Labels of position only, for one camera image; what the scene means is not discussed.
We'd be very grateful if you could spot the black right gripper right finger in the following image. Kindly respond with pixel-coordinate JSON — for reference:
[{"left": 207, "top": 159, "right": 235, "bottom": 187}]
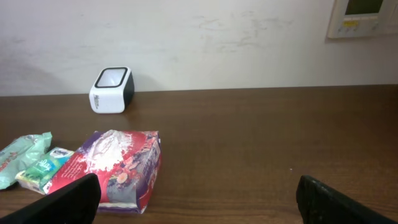
[{"left": 296, "top": 175, "right": 397, "bottom": 224}]

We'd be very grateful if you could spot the mint green wipes pack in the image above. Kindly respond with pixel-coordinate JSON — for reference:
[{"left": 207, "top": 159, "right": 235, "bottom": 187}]
[{"left": 1, "top": 132, "right": 52, "bottom": 190}]

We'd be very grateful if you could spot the small green tissue packet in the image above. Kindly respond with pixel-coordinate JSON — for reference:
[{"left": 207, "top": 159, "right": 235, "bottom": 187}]
[{"left": 15, "top": 147, "right": 75, "bottom": 195}]

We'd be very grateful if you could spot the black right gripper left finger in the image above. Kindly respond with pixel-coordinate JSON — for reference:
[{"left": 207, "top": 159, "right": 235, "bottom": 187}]
[{"left": 1, "top": 174, "right": 101, "bottom": 224}]

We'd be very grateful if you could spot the white wall control panel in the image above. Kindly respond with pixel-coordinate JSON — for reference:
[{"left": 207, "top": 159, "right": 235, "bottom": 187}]
[{"left": 327, "top": 0, "right": 397, "bottom": 39}]

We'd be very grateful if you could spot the red purple tissue pack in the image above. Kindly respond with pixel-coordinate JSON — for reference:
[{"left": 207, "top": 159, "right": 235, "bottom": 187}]
[{"left": 44, "top": 130, "right": 162, "bottom": 214}]

